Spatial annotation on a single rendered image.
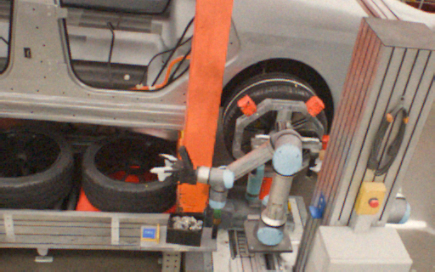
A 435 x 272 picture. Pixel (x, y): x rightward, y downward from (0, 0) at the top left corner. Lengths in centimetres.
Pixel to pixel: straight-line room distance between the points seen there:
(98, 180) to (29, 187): 39
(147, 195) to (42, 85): 89
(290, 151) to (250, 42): 119
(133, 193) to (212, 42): 118
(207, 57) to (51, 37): 101
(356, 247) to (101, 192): 183
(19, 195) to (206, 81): 140
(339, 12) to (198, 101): 103
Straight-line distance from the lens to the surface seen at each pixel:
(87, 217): 345
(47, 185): 357
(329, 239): 222
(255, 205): 385
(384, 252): 226
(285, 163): 226
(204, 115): 289
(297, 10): 327
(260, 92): 330
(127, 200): 348
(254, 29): 326
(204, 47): 271
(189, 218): 318
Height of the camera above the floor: 269
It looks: 35 degrees down
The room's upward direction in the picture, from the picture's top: 11 degrees clockwise
